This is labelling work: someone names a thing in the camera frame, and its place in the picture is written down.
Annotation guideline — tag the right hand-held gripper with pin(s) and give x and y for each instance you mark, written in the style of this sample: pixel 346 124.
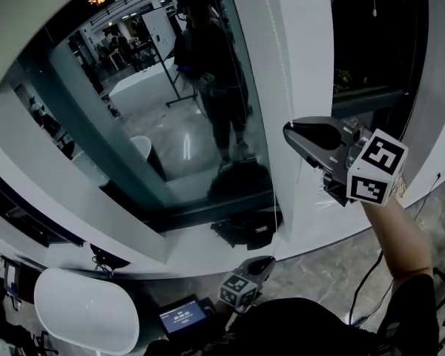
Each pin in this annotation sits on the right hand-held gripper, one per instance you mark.
pixel 356 161

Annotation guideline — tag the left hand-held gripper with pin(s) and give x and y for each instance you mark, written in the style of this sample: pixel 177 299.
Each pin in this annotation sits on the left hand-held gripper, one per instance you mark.
pixel 237 289

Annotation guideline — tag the large glass window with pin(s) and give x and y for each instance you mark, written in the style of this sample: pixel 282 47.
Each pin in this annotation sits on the large glass window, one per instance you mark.
pixel 170 143

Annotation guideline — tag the grey roller window covering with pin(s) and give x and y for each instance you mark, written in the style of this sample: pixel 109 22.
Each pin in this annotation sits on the grey roller window covering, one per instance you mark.
pixel 41 6

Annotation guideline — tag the person's right forearm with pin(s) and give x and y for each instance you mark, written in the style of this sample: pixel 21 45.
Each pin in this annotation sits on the person's right forearm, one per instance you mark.
pixel 397 236

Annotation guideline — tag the dark-framed glass window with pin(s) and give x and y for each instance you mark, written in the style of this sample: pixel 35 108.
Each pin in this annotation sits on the dark-framed glass window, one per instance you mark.
pixel 378 43

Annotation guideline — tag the black bag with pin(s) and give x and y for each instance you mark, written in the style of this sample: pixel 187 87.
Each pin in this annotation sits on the black bag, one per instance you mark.
pixel 250 230

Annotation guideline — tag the person's black top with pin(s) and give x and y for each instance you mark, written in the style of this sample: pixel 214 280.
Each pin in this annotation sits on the person's black top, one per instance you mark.
pixel 300 328

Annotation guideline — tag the green plant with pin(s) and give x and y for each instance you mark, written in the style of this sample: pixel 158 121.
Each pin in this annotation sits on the green plant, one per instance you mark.
pixel 345 80

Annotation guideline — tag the black screen device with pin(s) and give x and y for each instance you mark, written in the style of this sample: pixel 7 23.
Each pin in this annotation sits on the black screen device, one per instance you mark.
pixel 183 315

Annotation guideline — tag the white plastic chair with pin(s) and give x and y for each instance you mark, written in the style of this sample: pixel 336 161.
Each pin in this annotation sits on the white plastic chair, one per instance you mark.
pixel 85 310

